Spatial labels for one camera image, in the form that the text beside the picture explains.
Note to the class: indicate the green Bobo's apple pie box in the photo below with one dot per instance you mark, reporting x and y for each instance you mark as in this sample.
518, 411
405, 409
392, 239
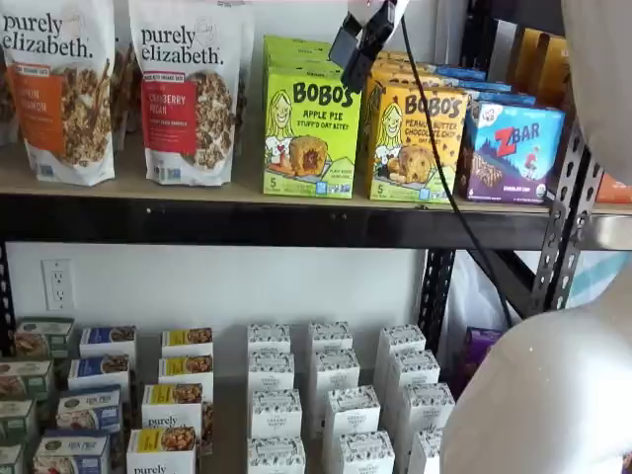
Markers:
301, 61
296, 43

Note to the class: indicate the cranberry pecan granola bag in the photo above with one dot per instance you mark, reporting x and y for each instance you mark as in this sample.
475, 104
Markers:
187, 99

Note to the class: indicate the green label granola box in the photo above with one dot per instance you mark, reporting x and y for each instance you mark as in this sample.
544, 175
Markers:
17, 419
42, 336
24, 377
10, 460

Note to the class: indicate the orange Bobo's peanut butter box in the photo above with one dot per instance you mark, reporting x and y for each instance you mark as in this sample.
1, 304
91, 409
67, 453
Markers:
397, 59
390, 75
415, 163

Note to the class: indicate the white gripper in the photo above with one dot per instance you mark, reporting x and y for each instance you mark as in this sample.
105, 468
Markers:
397, 7

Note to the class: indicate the blue Zbar chocolate chip box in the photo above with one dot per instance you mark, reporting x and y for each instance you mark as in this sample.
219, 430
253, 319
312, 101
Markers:
508, 98
464, 72
489, 86
513, 148

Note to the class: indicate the pumpkin cinnamon granola bag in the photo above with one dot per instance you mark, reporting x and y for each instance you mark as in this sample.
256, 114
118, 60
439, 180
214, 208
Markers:
59, 99

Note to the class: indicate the blue label granola box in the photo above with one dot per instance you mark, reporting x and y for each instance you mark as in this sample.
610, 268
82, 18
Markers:
99, 371
71, 454
108, 340
89, 410

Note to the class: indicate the white wall outlet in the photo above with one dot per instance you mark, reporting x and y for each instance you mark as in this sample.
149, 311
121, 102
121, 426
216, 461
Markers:
58, 286

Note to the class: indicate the purple snack box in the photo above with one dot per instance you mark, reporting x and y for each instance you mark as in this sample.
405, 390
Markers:
476, 350

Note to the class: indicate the brown orange snack box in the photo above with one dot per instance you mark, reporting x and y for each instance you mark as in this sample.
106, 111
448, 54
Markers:
555, 74
530, 59

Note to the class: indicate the white floral patterned box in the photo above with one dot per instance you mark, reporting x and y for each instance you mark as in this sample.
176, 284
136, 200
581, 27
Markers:
351, 415
337, 375
365, 453
414, 375
402, 340
330, 337
427, 410
269, 338
276, 456
270, 371
424, 453
276, 414

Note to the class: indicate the yellow apple pie box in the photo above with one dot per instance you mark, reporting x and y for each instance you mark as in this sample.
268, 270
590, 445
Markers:
316, 138

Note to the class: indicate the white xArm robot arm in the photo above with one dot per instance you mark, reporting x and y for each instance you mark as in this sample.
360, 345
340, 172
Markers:
543, 385

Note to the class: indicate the white patterned cartons group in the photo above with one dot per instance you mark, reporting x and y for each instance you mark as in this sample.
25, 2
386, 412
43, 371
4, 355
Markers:
229, 419

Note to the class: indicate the yellow label granola box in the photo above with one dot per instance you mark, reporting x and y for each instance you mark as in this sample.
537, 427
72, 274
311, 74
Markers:
173, 405
187, 340
163, 451
186, 371

